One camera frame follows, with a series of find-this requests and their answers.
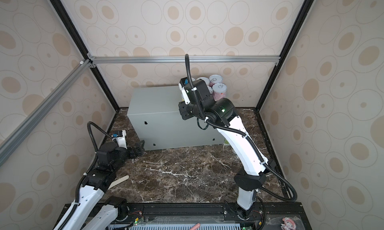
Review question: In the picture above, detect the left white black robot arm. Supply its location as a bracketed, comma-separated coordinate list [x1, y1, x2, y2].
[55, 141, 145, 230]

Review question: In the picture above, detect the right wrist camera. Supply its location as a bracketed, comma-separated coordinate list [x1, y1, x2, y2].
[179, 77, 191, 104]

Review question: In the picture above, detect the pink toy figure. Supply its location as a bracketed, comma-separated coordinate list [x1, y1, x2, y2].
[281, 217, 297, 230]

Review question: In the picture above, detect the pink pen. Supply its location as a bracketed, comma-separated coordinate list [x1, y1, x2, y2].
[190, 223, 201, 230]

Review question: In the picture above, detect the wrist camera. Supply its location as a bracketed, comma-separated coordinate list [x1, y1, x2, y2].
[179, 77, 191, 104]
[111, 130, 127, 149]

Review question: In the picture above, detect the wooden spatula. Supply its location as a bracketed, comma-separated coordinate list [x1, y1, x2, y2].
[109, 175, 130, 189]

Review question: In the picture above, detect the grey metal cabinet box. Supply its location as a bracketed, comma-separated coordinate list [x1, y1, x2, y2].
[127, 86, 225, 151]

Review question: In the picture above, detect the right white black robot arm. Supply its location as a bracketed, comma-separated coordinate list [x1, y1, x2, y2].
[179, 77, 298, 220]

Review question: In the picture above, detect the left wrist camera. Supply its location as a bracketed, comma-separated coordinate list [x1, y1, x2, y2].
[111, 130, 127, 149]

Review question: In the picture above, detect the diagonal aluminium rail left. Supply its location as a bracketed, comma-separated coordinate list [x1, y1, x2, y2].
[1, 59, 91, 165]

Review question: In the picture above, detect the horizontal aluminium rail back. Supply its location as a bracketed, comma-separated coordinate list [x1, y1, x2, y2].
[91, 55, 280, 64]

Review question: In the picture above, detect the orange pink label can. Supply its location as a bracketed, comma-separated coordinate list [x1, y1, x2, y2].
[198, 77, 211, 86]

